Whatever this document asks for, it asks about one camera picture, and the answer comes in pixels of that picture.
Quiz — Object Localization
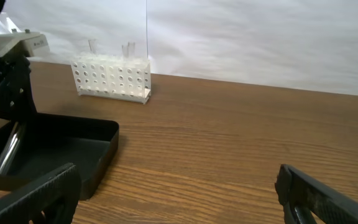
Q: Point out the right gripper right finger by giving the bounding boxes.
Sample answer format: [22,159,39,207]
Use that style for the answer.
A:
[274,164,358,224]

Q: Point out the white test tube rack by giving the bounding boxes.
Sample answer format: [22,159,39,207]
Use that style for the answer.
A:
[70,53,152,105]

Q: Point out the black tray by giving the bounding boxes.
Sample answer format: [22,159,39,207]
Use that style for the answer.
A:
[0,112,120,201]

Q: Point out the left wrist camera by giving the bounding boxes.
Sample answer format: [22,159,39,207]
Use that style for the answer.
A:
[0,12,50,58]

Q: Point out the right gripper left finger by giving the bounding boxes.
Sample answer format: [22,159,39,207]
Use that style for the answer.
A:
[0,162,82,224]

